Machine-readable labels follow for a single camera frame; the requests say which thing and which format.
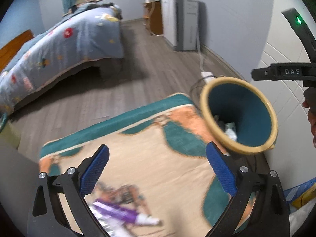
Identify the purple white tube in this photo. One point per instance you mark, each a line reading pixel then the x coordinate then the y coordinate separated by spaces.
pixel 125 215

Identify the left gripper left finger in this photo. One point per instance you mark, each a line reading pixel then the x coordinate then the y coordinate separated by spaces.
pixel 46 216

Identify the white power strip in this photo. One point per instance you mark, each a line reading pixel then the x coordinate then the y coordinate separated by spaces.
pixel 207 76

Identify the blue yellow plastic package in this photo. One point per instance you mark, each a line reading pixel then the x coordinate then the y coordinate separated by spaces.
pixel 300 195

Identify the white grey air purifier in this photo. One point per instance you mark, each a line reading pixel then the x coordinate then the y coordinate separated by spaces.
pixel 180 23

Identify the bed with blue quilt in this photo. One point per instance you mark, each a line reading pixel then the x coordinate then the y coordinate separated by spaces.
pixel 91 33

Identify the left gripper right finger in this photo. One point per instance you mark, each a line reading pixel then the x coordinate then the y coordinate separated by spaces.
pixel 269 215

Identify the wooden nightstand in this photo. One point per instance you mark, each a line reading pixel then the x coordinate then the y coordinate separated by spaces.
pixel 153 17

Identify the white tissue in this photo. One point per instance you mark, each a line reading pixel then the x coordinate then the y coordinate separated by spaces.
pixel 230 131

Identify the yellow teal trash bin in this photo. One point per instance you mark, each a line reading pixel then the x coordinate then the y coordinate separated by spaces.
pixel 236 101

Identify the teal orange patterned rug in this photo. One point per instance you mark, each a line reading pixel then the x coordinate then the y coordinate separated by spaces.
pixel 157 166

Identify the person right hand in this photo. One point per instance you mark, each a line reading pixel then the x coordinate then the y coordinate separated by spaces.
pixel 312 121

